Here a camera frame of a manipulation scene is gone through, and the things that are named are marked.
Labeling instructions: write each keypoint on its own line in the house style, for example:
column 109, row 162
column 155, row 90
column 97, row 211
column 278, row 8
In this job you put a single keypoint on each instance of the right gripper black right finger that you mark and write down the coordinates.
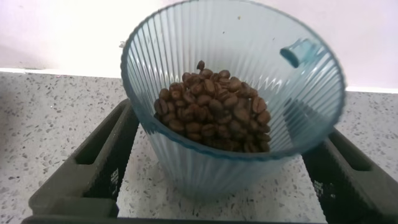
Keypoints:
column 351, row 183

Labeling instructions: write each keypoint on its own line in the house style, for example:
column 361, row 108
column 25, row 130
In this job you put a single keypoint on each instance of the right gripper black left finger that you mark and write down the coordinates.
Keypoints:
column 93, row 168

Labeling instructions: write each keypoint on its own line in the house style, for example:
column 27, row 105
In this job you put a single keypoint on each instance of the brown coffee beans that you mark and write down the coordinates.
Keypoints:
column 214, row 109

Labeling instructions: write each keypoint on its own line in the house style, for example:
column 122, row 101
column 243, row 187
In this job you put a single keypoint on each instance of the blue ribbed transparent cup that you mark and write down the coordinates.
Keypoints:
column 217, row 46

